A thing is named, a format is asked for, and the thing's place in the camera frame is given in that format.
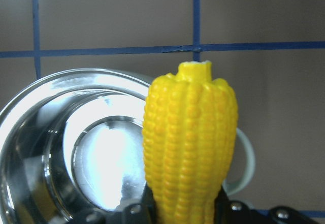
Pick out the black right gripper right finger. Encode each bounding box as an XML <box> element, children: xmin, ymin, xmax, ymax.
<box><xmin>214</xmin><ymin>188</ymin><xmax>320</xmax><ymax>224</ymax></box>

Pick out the pale green cooking pot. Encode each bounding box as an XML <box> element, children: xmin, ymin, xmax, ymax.
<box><xmin>1</xmin><ymin>69</ymin><xmax>255</xmax><ymax>223</ymax></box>

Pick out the yellow plastic corn cob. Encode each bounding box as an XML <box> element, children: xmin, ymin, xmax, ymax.
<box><xmin>142</xmin><ymin>61</ymin><xmax>238</xmax><ymax>223</ymax></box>

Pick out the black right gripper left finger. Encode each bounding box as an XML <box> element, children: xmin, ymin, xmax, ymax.
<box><xmin>86</xmin><ymin>182</ymin><xmax>156</xmax><ymax>223</ymax></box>

